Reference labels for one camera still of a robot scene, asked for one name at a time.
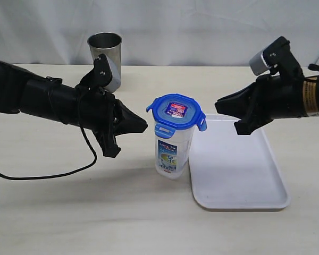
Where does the white plastic tray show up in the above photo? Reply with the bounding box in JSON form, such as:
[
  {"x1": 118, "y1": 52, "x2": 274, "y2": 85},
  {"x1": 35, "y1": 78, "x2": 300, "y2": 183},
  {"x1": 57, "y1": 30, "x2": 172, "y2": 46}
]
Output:
[{"x1": 189, "y1": 114, "x2": 291, "y2": 211}]

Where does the blue plastic lid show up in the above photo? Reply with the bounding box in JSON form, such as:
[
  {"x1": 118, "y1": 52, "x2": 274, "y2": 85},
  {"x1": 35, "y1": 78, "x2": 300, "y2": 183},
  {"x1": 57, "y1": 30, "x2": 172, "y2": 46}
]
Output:
[{"x1": 146, "y1": 93, "x2": 207, "y2": 139}]

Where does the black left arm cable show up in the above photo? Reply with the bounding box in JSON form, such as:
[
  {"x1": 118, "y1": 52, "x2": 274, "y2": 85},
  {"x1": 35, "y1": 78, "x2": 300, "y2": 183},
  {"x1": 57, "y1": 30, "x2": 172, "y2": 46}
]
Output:
[{"x1": 0, "y1": 91, "x2": 98, "y2": 181}]

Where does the white backdrop cloth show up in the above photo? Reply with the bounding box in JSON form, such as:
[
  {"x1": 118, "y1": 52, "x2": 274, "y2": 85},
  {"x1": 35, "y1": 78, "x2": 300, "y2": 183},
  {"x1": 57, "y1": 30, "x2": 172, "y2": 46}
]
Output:
[{"x1": 0, "y1": 1, "x2": 319, "y2": 66}]

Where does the clear plastic container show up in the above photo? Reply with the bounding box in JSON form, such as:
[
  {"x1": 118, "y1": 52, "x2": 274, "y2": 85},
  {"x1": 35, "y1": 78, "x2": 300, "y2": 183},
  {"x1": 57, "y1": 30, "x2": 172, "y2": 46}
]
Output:
[{"x1": 154, "y1": 122, "x2": 195, "y2": 180}]

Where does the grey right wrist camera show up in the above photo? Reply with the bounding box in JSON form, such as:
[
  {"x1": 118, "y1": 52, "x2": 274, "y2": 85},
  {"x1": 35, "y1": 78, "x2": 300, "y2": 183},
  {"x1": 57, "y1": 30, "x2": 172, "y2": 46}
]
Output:
[{"x1": 249, "y1": 45, "x2": 276, "y2": 76}]

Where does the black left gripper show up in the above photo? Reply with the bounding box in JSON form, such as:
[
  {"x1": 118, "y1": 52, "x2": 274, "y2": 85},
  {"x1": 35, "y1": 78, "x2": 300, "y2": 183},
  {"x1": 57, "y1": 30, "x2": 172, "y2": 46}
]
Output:
[{"x1": 75, "y1": 54, "x2": 148, "y2": 157}]

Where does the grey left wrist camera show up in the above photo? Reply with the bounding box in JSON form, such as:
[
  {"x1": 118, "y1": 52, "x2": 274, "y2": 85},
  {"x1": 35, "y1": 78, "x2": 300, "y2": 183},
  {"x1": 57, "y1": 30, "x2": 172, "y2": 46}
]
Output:
[{"x1": 104, "y1": 57, "x2": 121, "y2": 93}]

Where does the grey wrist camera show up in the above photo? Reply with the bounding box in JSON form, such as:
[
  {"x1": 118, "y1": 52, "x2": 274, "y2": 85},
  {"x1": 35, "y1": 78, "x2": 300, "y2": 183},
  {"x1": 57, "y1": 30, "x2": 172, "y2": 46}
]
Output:
[
  {"x1": 104, "y1": 57, "x2": 121, "y2": 93},
  {"x1": 249, "y1": 45, "x2": 276, "y2": 76}
]

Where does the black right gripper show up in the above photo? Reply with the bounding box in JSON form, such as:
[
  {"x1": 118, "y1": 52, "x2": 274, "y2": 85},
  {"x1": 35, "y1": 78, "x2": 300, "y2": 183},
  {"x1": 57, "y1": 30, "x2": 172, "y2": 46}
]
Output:
[{"x1": 214, "y1": 36, "x2": 305, "y2": 135}]

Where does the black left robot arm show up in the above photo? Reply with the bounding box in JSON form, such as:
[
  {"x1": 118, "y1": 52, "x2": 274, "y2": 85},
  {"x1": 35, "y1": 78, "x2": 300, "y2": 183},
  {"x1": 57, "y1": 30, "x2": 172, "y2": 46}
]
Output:
[{"x1": 0, "y1": 54, "x2": 148, "y2": 158}]

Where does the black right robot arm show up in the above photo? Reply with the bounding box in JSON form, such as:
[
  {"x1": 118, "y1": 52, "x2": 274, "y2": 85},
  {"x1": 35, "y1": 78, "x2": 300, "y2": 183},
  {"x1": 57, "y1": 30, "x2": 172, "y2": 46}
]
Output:
[{"x1": 215, "y1": 36, "x2": 319, "y2": 135}]

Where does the stainless steel cup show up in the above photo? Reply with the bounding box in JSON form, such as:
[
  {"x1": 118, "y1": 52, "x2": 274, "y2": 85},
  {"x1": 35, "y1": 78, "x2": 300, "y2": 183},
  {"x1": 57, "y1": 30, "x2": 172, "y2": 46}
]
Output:
[{"x1": 87, "y1": 32, "x2": 122, "y2": 74}]

